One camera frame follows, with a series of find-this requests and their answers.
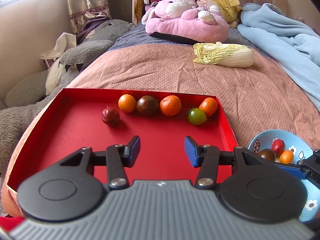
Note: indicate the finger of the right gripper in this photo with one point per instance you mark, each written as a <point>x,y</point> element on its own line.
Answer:
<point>305,167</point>

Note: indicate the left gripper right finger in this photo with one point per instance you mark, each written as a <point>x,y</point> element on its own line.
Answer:
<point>208,158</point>

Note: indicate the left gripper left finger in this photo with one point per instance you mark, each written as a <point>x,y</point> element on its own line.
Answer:
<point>116,158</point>

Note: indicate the small yellow-orange tomato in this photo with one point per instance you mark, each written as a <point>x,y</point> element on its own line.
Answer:
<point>286,157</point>

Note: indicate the green tomato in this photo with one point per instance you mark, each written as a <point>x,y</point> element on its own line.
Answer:
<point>197,116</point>

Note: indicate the dark brown tomato back row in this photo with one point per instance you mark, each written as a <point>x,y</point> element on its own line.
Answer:
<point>147,105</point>

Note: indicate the orange mandarin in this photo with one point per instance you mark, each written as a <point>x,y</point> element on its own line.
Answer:
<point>170,105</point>

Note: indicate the red fruit in bowl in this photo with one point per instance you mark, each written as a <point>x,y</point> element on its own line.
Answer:
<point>278,147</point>

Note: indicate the dark red passion fruit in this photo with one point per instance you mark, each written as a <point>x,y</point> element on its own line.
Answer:
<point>110,116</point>

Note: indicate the red shallow cardboard tray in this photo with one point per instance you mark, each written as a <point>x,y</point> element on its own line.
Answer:
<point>73,120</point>

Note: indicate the small orange tomato right corner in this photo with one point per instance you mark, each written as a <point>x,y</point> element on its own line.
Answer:
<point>209,106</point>

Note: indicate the orange cherry tomato back left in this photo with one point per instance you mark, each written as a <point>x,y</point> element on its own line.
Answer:
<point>127,103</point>

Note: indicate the pink dotted quilt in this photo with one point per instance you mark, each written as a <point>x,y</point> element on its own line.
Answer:
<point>254,99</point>

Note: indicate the napa cabbage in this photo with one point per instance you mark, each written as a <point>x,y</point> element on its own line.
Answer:
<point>227,55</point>

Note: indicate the grey plush shark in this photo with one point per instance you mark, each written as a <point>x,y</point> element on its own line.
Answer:
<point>25,101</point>

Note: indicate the light blue blanket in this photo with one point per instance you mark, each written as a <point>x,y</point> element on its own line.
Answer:
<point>292,43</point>

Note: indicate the white paper bag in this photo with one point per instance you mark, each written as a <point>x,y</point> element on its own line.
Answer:
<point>63,43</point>

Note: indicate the yellow plush garment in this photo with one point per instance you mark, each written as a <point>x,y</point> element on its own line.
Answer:
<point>229,10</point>

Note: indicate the pink plush rabbit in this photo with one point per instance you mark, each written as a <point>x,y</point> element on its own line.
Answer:
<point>183,21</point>

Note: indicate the patterned curtain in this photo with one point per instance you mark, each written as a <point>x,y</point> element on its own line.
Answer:
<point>83,13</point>

